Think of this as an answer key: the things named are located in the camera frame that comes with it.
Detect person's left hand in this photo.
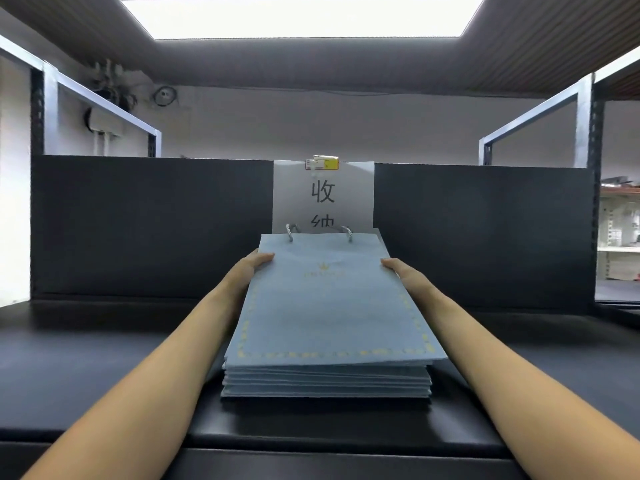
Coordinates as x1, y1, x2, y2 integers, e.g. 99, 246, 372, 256
222, 249, 276, 308

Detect stack of finished blue bags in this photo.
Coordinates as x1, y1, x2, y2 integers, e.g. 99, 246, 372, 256
222, 375, 433, 385

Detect black metal shelf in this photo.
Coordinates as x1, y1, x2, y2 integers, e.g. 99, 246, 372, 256
0, 155, 640, 480

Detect person's left forearm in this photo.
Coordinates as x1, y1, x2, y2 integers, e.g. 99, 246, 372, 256
25, 289, 241, 480

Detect person's right forearm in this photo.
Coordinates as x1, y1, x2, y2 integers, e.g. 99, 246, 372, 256
420, 295, 640, 480

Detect ceiling light panel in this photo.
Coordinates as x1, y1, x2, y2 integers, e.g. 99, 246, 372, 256
118, 0, 488, 41

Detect person's right hand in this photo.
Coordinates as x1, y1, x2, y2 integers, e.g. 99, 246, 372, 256
380, 257, 441, 312

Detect white wall junction box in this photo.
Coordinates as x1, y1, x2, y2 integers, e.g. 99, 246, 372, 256
85, 105, 126, 141

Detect white paper sign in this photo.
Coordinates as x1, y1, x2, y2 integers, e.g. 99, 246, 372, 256
272, 159, 376, 236

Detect grey metal frame rail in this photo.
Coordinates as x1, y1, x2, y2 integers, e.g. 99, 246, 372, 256
478, 45, 640, 168
0, 35, 163, 158

